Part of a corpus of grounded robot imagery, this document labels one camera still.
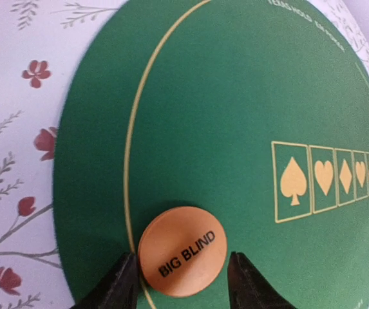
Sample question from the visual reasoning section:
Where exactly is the round green poker mat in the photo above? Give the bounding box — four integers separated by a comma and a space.
53, 1, 369, 308

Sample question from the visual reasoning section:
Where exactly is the orange big blind button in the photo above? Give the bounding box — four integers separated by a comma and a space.
138, 206, 227, 297

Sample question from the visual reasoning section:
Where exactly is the floral white table mat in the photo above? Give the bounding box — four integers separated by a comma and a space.
0, 1, 369, 308

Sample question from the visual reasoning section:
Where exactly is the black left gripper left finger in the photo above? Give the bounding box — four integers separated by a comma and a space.
71, 252, 139, 309

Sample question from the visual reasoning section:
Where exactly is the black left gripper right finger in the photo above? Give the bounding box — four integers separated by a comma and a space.
227, 252, 295, 309

